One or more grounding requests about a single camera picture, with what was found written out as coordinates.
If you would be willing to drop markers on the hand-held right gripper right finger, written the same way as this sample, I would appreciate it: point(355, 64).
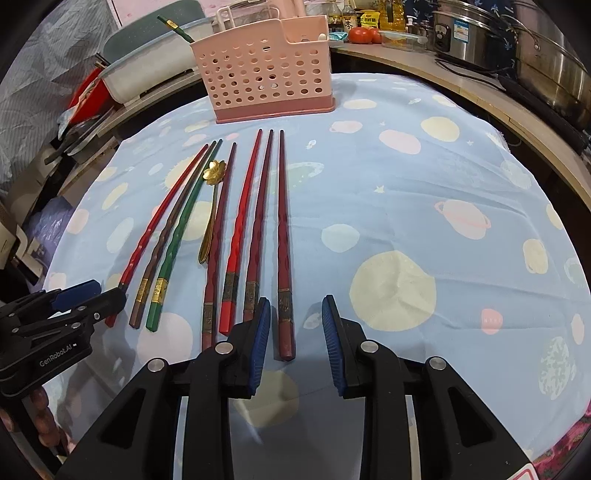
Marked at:
point(332, 341)

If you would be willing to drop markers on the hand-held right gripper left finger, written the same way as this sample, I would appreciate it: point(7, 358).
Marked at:
point(258, 341)

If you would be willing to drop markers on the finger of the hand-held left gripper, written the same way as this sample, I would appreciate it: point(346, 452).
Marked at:
point(108, 304)
point(76, 294)

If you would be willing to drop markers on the dark red chopstick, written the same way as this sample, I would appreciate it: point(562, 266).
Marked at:
point(258, 230)
point(213, 286)
point(282, 258)

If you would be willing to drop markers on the gold flower spoon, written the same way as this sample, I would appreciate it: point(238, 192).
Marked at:
point(214, 170)

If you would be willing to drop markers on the pink perforated utensil basket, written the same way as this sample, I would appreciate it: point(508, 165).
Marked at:
point(258, 78)

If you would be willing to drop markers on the blue planet print tablecloth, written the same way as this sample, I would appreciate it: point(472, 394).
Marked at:
point(415, 207)

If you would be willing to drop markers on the grey striped cloth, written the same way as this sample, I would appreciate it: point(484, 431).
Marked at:
point(27, 115)

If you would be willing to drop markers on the red plastic basin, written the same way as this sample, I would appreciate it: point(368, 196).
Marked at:
point(87, 92)

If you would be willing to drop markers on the grey-blue dish bin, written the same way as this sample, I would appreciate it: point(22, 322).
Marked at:
point(124, 83)

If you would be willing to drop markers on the pink floral cloth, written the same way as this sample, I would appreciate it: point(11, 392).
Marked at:
point(572, 443)

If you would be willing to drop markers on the blue wet wipes packet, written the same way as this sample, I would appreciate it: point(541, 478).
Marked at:
point(340, 37)

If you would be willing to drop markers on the red tomato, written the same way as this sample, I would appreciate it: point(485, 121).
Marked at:
point(361, 35)
point(377, 36)

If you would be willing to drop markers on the glass food container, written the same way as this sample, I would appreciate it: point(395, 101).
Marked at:
point(401, 41)

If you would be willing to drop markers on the black induction cooker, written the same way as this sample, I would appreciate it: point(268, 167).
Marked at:
point(554, 124)

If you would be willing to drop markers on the dark soy sauce bottle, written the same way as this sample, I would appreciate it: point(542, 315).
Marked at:
point(349, 21)

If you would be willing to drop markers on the yellow seasoning packet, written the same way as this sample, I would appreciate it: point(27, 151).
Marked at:
point(369, 21)

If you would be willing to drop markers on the white pump bottle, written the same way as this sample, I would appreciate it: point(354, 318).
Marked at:
point(411, 25)

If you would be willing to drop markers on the steel rice cooker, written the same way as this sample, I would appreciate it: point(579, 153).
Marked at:
point(471, 41)

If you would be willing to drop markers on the yellow cooking oil bottle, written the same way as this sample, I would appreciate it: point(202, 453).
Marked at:
point(392, 16)

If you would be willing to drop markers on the steel steamer pot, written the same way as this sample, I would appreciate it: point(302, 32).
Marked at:
point(554, 69)

